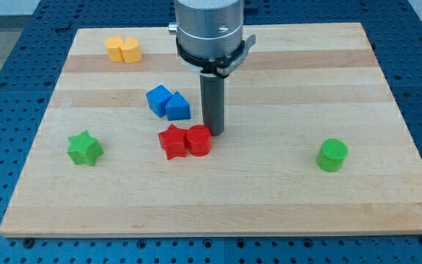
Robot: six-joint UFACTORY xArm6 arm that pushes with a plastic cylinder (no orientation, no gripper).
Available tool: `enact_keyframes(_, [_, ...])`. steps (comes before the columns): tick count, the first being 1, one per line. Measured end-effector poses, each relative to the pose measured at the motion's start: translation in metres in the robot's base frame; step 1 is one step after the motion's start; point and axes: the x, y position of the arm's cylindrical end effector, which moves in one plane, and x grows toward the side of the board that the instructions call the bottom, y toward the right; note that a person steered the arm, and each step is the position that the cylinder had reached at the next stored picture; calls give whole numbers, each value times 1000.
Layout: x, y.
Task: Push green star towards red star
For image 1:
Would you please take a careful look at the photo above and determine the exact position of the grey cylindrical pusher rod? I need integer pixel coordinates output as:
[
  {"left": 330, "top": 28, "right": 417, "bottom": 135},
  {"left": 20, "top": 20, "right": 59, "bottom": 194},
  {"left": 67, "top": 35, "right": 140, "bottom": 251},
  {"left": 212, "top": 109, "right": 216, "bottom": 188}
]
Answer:
[{"left": 200, "top": 76, "right": 225, "bottom": 136}]

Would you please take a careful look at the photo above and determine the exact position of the green star block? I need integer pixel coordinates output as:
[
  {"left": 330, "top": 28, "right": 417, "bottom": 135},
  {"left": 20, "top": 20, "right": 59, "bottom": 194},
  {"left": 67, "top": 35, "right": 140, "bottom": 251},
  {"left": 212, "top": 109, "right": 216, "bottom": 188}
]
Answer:
[{"left": 67, "top": 130, "right": 104, "bottom": 166}]

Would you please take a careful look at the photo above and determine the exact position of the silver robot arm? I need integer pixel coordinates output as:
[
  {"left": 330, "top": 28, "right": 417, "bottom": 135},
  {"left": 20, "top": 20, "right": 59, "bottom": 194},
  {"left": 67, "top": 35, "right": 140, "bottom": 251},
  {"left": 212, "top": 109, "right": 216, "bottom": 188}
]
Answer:
[{"left": 169, "top": 0, "right": 244, "bottom": 136}]

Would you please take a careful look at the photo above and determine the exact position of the red star block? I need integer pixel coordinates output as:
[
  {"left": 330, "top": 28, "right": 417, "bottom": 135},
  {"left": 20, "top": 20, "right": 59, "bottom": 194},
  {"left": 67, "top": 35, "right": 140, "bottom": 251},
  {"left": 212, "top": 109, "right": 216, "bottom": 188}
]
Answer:
[{"left": 158, "top": 124, "right": 187, "bottom": 160}]

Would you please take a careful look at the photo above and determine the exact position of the blue triangle block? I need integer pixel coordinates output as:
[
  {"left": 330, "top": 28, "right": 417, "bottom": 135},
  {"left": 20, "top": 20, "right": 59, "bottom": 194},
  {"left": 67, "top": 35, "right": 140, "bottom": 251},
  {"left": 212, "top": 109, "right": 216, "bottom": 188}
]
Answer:
[{"left": 166, "top": 92, "right": 190, "bottom": 121}]

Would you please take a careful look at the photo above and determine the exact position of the red cylinder block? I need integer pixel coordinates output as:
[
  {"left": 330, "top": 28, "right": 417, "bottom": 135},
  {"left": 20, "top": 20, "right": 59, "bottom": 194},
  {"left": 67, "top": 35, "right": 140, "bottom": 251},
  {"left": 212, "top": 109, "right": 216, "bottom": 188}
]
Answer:
[{"left": 186, "top": 125, "right": 212, "bottom": 156}]

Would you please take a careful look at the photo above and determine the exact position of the blue cube block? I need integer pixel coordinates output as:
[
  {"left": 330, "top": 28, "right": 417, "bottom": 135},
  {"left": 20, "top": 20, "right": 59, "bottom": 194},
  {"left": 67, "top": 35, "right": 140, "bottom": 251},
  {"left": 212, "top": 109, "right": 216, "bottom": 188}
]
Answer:
[{"left": 146, "top": 85, "right": 172, "bottom": 118}]

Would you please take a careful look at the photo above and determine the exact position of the yellow heart block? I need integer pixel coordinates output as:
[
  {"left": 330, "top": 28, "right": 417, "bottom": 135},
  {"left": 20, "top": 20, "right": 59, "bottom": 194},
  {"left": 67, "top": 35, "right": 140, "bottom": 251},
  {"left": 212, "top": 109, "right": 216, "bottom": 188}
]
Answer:
[{"left": 120, "top": 37, "right": 142, "bottom": 63}]

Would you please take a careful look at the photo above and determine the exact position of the yellow pentagon block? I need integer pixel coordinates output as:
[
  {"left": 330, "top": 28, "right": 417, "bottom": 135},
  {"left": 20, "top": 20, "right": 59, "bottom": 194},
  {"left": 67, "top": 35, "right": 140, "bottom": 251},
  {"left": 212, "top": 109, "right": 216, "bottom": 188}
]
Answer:
[{"left": 104, "top": 36, "right": 124, "bottom": 62}]

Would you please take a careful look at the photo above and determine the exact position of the wooden board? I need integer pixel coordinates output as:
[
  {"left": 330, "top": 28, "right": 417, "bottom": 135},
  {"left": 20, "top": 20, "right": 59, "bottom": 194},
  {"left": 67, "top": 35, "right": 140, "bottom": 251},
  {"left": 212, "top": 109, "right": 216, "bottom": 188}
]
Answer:
[{"left": 0, "top": 23, "right": 422, "bottom": 238}]

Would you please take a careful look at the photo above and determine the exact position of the green cylinder block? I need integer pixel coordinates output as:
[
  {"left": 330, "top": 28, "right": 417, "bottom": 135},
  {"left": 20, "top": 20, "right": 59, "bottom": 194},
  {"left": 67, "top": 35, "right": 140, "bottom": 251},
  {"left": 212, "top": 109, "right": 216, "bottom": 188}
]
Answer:
[{"left": 316, "top": 139, "right": 348, "bottom": 172}]

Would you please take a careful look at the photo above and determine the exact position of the black clamp ring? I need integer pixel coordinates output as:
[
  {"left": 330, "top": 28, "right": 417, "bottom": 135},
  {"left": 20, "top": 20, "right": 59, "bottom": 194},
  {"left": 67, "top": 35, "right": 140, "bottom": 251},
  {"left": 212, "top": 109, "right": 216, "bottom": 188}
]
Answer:
[{"left": 176, "top": 34, "right": 256, "bottom": 79}]

